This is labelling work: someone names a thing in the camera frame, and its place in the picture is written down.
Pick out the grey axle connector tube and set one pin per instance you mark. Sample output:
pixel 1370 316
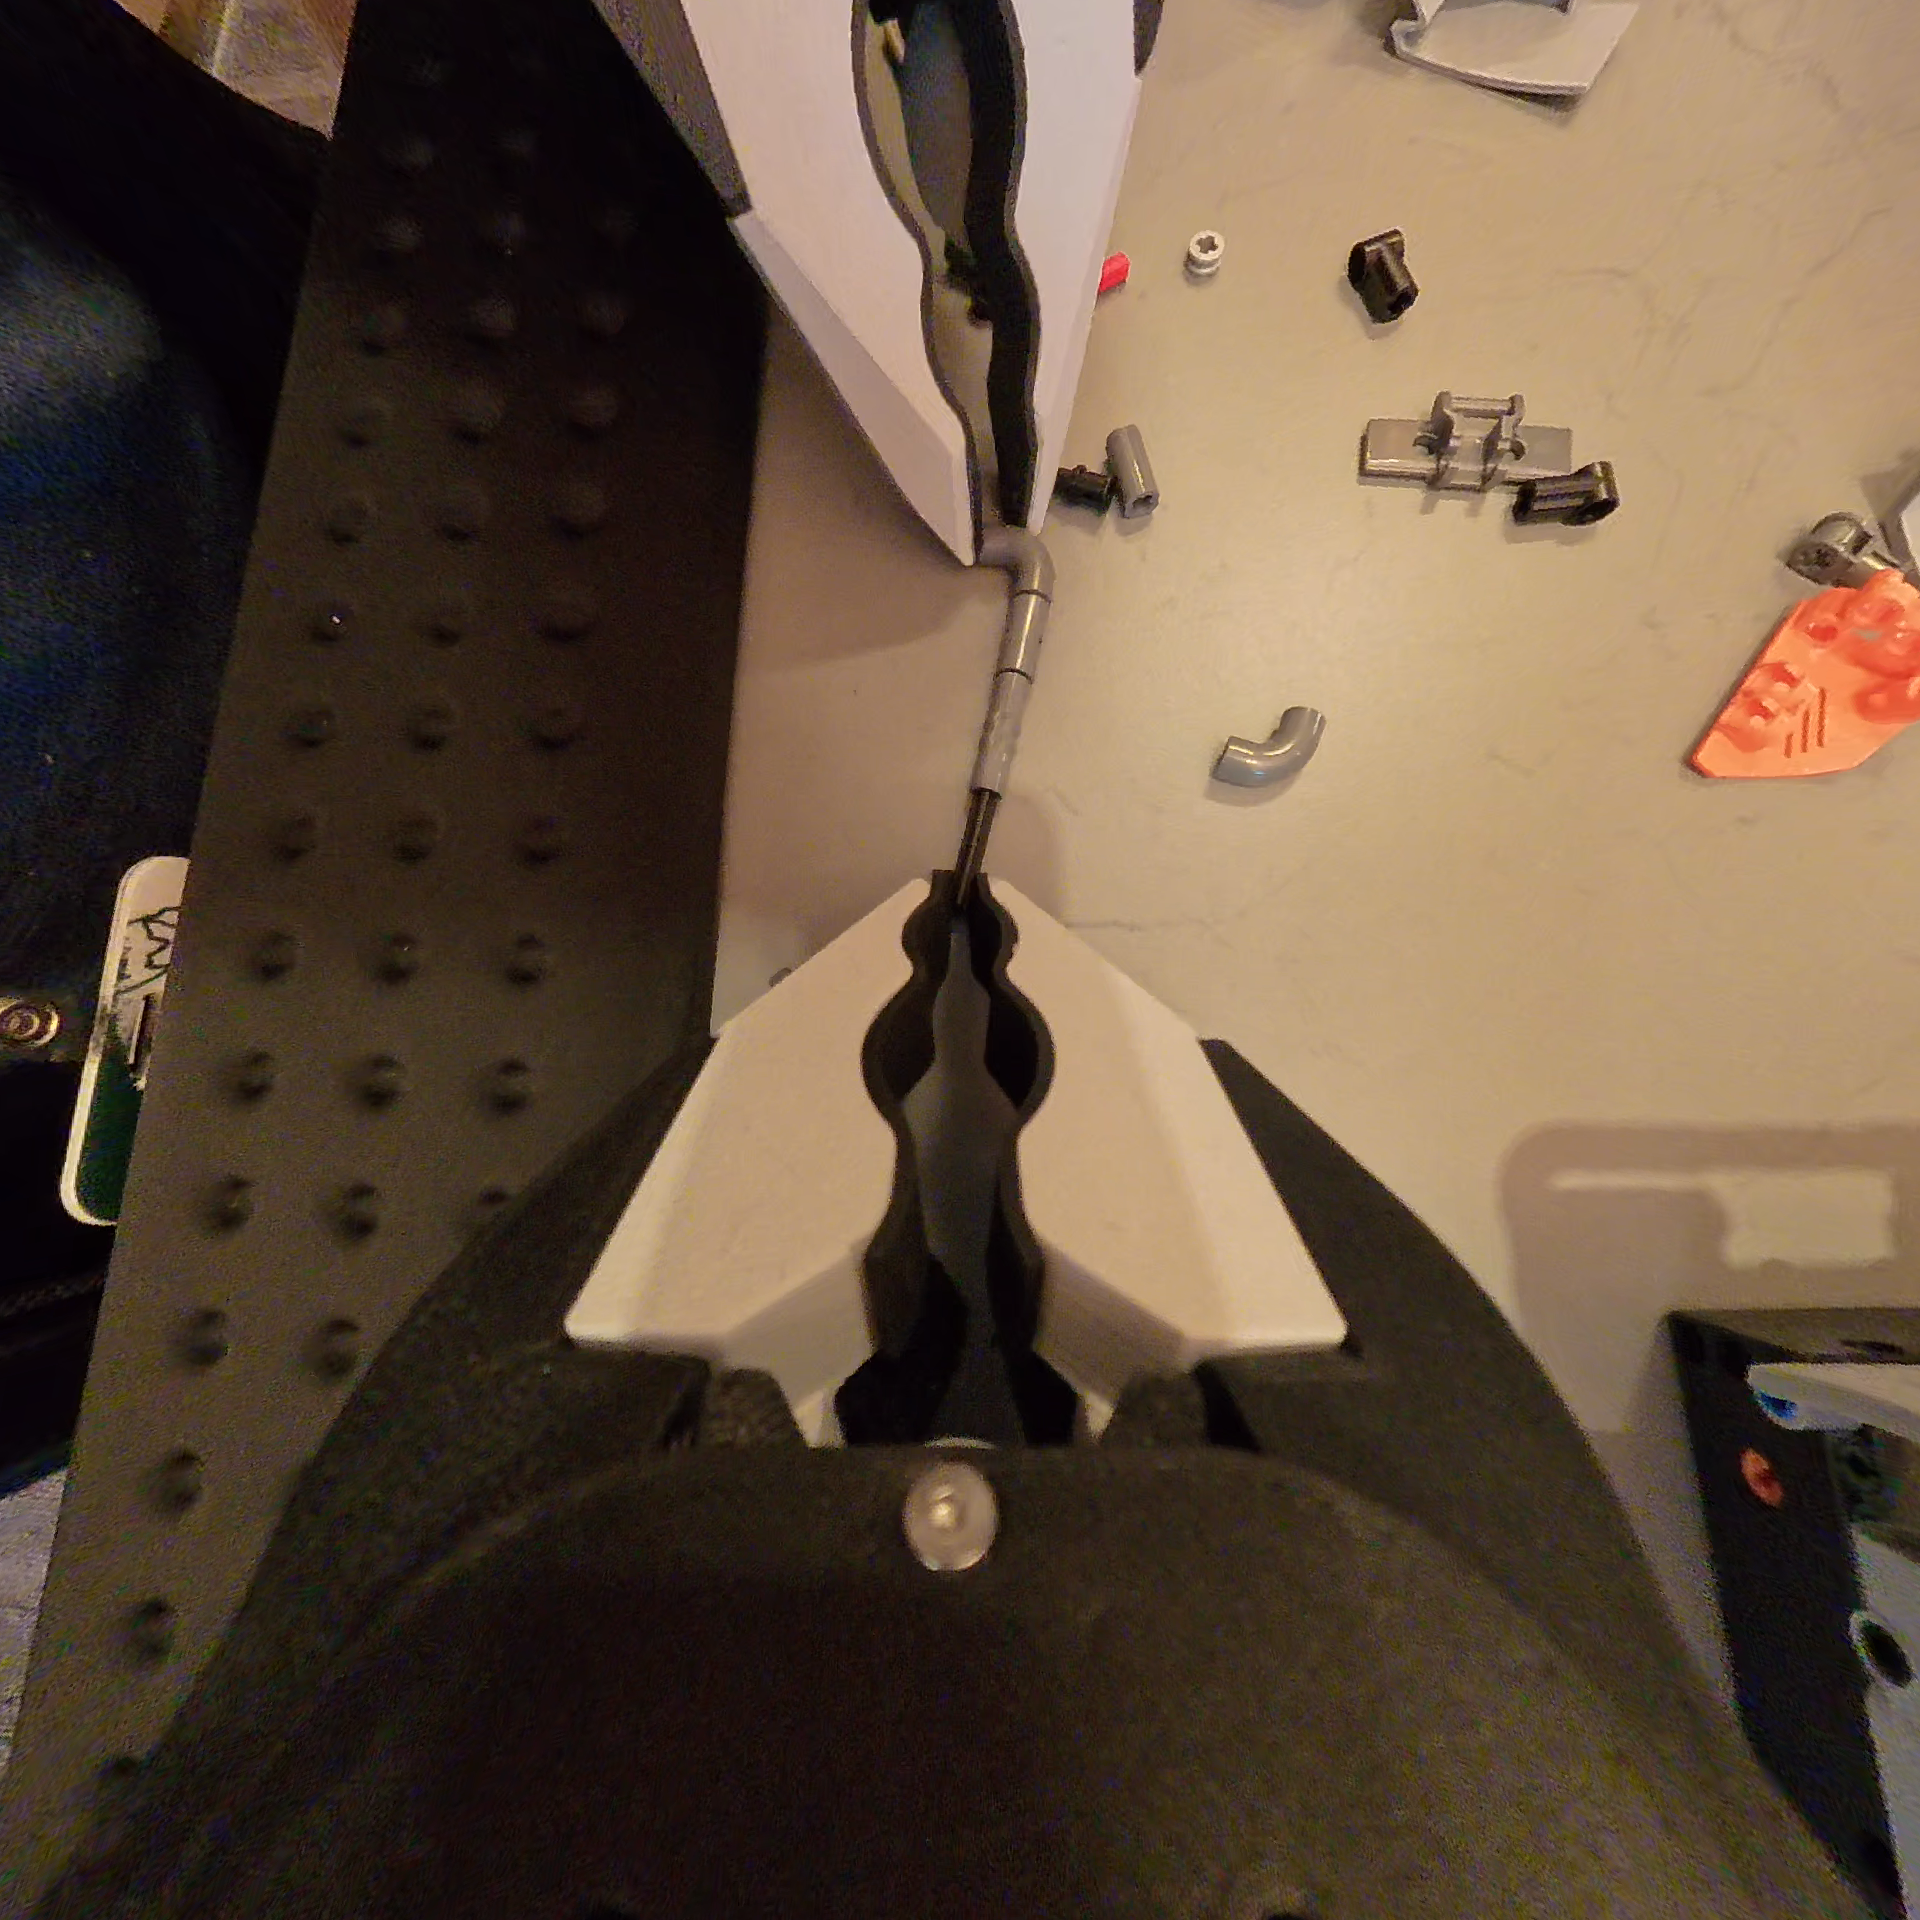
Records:
pixel 1001 734

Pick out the black toy pin connector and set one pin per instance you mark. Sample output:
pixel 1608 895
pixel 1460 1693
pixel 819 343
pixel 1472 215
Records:
pixel 1384 275
pixel 1569 493

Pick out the small dark grey toy connector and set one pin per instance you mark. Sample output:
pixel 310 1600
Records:
pixel 1833 548

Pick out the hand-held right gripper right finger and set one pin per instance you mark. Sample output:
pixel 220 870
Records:
pixel 1185 1186

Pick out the short black toy pin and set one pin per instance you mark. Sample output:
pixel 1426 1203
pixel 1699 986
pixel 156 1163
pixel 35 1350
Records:
pixel 1076 485

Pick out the orange toy wedge piece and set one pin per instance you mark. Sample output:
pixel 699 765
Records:
pixel 1815 706

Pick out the black perforated board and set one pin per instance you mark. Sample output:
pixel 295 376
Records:
pixel 451 599

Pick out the grey toy hinge assembly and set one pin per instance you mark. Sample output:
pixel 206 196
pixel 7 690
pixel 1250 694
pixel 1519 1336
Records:
pixel 1464 443

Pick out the white green badge card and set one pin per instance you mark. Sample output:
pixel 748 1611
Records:
pixel 120 1051

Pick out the black block with holes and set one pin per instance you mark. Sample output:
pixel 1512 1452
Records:
pixel 1724 1575

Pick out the white toy bushing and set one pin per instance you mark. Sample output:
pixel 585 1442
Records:
pixel 1207 254

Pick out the grey toy connector with hole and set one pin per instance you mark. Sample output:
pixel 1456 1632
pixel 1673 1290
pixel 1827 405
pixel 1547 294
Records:
pixel 1136 466

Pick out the grey arched panel with pins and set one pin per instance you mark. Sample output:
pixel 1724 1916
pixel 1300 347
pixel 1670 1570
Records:
pixel 1902 511

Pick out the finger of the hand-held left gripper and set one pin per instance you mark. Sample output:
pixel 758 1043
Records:
pixel 810 182
pixel 1080 182

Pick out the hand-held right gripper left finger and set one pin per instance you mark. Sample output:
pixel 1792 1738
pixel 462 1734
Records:
pixel 720 1186

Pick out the grey toy fairing panel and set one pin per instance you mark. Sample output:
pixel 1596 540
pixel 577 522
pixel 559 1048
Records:
pixel 1530 54

